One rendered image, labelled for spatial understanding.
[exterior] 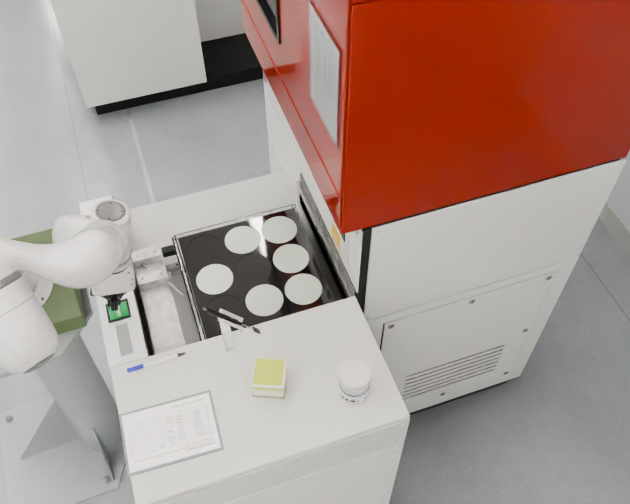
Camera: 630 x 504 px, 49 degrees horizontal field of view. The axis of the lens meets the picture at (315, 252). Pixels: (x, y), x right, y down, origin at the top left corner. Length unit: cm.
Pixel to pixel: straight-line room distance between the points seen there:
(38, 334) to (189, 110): 271
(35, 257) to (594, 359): 230
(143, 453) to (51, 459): 117
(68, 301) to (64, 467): 94
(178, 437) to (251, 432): 16
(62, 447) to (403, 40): 200
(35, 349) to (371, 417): 78
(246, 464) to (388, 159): 71
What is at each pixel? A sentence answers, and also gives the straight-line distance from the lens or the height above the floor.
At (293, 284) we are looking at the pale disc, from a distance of 187.
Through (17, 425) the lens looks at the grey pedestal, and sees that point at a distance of 286.
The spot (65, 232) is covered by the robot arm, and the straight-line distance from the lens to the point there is 147.
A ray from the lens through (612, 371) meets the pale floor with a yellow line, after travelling 298.
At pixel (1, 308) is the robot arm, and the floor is 155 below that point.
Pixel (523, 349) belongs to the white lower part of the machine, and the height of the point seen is 31.
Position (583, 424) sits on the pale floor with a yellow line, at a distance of 283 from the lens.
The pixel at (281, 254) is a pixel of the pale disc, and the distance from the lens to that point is 193.
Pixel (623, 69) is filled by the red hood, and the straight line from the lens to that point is 161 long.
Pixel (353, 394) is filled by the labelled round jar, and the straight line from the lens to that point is 156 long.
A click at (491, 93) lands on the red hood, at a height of 154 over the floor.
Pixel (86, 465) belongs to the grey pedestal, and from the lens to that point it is 270.
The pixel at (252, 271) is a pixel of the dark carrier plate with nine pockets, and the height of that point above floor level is 90.
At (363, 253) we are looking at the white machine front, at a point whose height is 114.
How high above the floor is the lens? 243
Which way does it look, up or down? 53 degrees down
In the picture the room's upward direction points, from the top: straight up
